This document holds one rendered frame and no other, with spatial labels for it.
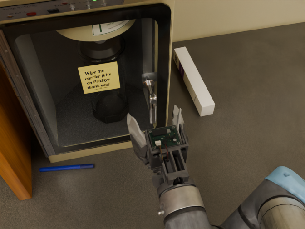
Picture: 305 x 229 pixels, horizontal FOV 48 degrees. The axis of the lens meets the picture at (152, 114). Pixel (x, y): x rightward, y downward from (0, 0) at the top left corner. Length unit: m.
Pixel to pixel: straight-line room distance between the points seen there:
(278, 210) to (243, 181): 0.39
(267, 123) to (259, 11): 0.47
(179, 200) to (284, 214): 0.17
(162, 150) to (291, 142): 0.50
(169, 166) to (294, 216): 0.23
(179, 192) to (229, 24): 0.85
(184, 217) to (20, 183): 0.43
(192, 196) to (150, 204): 0.29
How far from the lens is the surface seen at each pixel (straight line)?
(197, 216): 0.58
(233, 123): 1.02
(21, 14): 0.55
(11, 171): 0.80
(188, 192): 0.59
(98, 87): 0.72
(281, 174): 0.60
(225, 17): 1.29
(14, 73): 0.68
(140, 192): 0.88
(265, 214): 0.56
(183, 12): 1.21
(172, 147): 0.62
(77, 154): 0.93
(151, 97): 0.70
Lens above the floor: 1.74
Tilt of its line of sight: 52 degrees down
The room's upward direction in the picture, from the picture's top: straight up
